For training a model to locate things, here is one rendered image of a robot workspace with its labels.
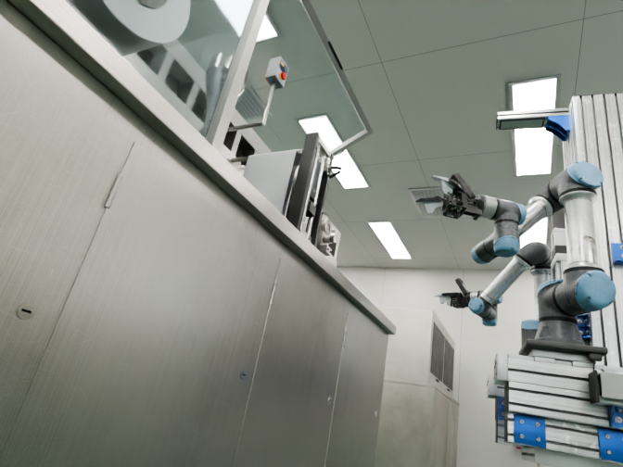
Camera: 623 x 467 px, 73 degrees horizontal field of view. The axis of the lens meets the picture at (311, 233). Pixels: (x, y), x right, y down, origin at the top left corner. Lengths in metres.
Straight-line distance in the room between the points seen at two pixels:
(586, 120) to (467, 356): 4.37
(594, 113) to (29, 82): 2.16
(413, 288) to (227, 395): 5.72
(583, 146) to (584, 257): 0.72
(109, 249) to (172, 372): 0.25
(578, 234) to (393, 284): 5.14
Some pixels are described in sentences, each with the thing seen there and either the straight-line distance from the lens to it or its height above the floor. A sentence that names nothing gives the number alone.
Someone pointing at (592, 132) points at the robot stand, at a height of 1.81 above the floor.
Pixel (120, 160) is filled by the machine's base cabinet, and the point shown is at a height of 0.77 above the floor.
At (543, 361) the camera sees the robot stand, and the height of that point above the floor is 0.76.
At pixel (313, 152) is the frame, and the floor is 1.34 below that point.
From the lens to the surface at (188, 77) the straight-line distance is 0.95.
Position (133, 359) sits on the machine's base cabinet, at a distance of 0.75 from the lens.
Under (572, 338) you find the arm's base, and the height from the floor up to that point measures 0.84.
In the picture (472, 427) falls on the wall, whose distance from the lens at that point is 6.07.
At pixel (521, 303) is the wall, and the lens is 6.31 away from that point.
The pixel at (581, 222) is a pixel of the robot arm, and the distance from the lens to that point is 1.67.
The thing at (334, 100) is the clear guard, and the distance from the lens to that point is 2.16.
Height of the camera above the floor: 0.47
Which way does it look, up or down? 23 degrees up
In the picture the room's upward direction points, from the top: 11 degrees clockwise
